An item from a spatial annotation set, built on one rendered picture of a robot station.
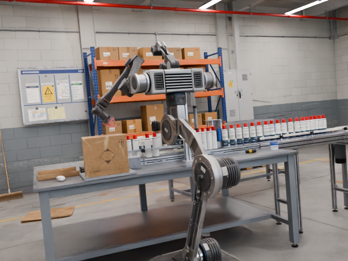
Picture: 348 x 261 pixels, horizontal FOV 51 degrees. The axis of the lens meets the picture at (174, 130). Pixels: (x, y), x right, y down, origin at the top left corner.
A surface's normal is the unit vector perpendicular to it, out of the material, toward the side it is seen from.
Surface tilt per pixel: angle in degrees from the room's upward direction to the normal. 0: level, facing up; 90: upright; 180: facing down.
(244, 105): 90
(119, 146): 90
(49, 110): 90
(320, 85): 90
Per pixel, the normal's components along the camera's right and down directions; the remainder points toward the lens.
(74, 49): 0.46, 0.00
